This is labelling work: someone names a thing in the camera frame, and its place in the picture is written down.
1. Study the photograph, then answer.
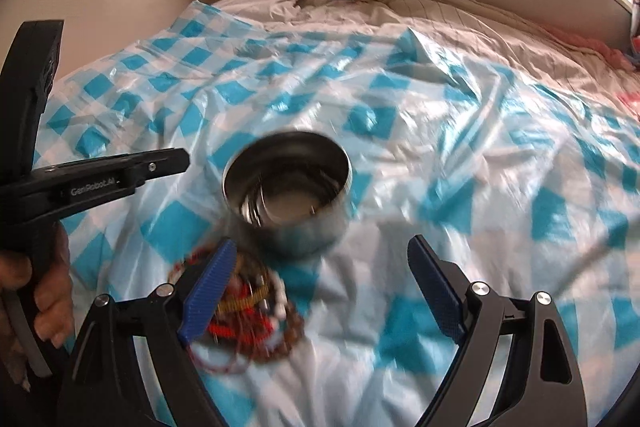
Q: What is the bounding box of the round metal tin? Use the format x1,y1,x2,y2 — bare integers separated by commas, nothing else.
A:
221,131,354,262

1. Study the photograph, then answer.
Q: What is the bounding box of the white bead bracelet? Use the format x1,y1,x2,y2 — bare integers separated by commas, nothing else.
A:
250,269,291,323

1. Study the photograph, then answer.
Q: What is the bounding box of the brown bead bracelet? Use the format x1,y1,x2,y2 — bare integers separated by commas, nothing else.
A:
250,307,307,365

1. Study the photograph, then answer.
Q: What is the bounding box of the colourful printed cloth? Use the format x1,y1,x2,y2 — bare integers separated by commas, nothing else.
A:
629,0,640,52

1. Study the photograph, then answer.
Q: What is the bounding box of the blue white checkered plastic sheet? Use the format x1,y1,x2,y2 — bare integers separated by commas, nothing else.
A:
37,0,640,427

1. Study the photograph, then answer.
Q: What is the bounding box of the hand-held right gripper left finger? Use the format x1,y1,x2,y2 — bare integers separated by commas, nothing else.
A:
62,239,238,427

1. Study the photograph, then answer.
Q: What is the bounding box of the pale striped quilt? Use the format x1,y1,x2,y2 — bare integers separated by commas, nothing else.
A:
200,0,640,118

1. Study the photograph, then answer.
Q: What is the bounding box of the pink cloth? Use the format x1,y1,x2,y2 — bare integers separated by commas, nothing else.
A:
585,34,640,108

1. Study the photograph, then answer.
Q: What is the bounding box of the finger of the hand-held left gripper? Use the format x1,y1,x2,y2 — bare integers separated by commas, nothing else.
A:
31,148,191,188

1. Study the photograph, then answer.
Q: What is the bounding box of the bunch of red cord bracelets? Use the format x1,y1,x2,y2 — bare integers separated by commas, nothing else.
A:
167,247,281,375

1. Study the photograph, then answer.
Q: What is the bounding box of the person's left hand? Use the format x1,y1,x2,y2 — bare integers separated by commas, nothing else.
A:
0,227,72,349

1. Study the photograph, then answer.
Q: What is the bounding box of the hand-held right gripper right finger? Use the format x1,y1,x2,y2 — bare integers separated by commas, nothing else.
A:
407,236,576,427

